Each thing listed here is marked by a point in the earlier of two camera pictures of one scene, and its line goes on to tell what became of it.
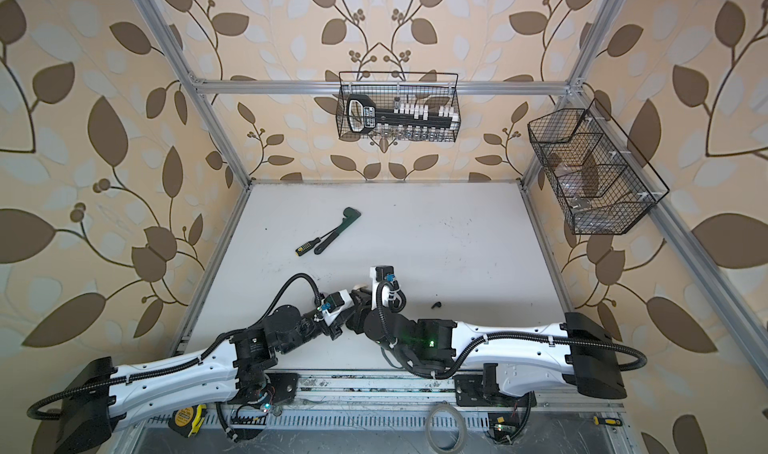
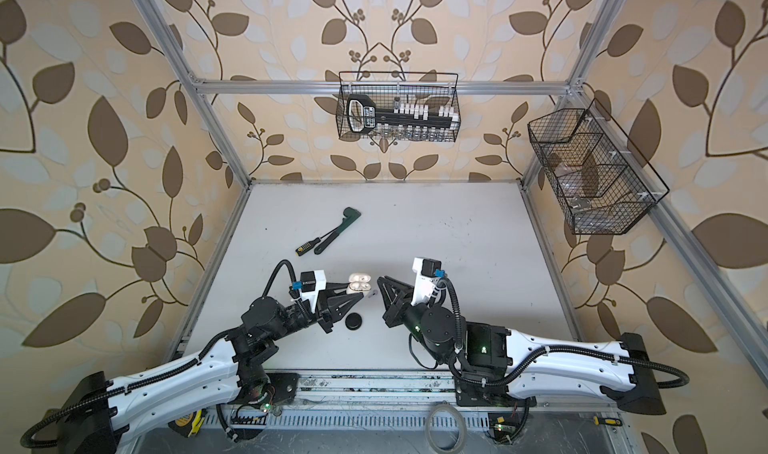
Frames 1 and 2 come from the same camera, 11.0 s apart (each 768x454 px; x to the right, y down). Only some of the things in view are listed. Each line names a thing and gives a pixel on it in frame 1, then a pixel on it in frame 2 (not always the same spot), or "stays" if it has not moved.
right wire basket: (601, 180) stays
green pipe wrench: (351, 215) stays
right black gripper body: (360, 323) -> (394, 316)
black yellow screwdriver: (308, 245) stays
